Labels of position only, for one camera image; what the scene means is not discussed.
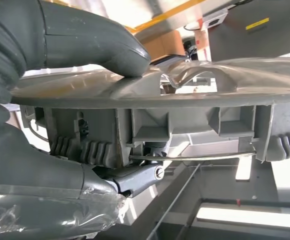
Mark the small white adapter box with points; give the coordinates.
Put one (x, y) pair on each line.
(214, 20)

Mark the brown cardboard box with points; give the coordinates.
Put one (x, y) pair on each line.
(165, 46)

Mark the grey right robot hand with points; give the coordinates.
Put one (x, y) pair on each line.
(85, 36)

